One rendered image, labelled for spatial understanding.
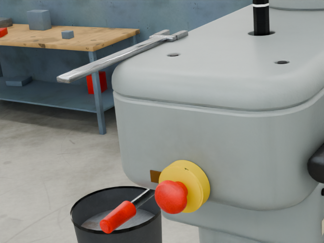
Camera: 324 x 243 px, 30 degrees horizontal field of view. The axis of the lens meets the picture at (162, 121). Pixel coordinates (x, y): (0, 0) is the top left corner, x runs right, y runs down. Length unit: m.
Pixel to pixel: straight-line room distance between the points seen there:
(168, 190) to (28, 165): 4.80
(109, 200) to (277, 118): 2.75
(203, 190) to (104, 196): 2.67
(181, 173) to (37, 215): 3.90
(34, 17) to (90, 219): 3.75
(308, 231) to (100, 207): 2.62
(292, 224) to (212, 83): 0.23
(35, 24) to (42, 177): 2.13
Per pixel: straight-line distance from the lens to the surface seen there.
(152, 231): 3.03
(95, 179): 4.97
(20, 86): 7.09
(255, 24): 0.85
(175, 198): 0.67
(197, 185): 0.68
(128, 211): 0.78
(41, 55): 7.24
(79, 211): 3.26
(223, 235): 0.90
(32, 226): 4.43
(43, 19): 6.63
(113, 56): 0.76
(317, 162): 0.67
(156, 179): 0.74
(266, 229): 0.81
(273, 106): 0.64
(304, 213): 0.78
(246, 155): 0.66
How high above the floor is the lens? 2.07
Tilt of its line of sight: 20 degrees down
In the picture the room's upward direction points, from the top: 6 degrees counter-clockwise
